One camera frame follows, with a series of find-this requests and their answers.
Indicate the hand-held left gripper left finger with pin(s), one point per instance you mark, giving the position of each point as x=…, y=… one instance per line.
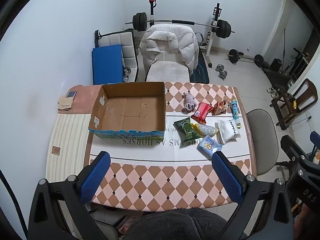
x=96, y=177

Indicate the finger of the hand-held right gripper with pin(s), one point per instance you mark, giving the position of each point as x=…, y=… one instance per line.
x=315, y=140
x=292, y=147

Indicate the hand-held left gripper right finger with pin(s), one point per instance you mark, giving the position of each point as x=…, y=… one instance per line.
x=227, y=177

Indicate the light blue tissue packet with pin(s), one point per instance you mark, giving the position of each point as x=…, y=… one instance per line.
x=207, y=146

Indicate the white soft packet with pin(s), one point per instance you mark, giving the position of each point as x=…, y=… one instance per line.
x=228, y=131

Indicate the yellow silver mesh packet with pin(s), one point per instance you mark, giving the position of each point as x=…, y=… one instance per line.
x=206, y=130

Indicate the green snack packet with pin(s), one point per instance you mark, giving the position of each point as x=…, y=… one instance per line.
x=185, y=130

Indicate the long blue tube packet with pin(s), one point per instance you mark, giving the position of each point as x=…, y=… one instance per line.
x=235, y=112

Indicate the red snack packet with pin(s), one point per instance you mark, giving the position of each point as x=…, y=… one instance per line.
x=202, y=112

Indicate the small red-brown snack packet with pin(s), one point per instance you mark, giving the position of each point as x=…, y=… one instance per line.
x=220, y=107

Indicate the cardboard box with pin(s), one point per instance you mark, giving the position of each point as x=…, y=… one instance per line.
x=130, y=110

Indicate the grey round chair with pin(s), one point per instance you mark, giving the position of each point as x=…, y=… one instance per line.
x=262, y=135

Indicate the dark wooden chair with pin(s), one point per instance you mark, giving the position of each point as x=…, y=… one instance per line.
x=287, y=102

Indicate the cream striped mat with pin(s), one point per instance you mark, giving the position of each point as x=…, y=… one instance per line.
x=70, y=140

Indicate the pair of light shoes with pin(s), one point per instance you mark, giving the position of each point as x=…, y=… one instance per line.
x=273, y=92

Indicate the person's dark fleece clothing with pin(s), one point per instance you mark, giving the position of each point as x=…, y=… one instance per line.
x=175, y=226

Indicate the black exercise machine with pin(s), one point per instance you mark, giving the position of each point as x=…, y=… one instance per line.
x=280, y=76

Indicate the pink cloth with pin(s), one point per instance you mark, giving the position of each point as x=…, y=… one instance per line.
x=85, y=100

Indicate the beige folded cloth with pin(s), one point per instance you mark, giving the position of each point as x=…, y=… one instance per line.
x=65, y=103

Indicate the smartphone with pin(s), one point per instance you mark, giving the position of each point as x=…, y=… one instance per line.
x=71, y=94

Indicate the chrome dumbbell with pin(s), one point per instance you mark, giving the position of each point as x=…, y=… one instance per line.
x=220, y=67
x=222, y=75

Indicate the chrome weight plates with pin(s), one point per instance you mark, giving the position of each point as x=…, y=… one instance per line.
x=127, y=73

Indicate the black bench pad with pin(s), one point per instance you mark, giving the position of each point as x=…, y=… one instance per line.
x=201, y=72

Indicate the short barbell with black plates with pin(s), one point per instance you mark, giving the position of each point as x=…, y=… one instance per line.
x=233, y=55

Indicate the blue folded exercise mat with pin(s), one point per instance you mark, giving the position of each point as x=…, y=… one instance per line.
x=107, y=65

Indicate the white office chair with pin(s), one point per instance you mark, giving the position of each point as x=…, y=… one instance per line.
x=168, y=71

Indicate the white weight rack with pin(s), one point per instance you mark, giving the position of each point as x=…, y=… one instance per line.
x=212, y=37

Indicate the white padded bench seat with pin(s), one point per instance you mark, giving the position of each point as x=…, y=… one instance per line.
x=125, y=42

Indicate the white down jacket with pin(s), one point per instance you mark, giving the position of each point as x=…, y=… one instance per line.
x=182, y=42

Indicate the long barbell with black plates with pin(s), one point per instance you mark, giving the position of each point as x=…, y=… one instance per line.
x=140, y=21

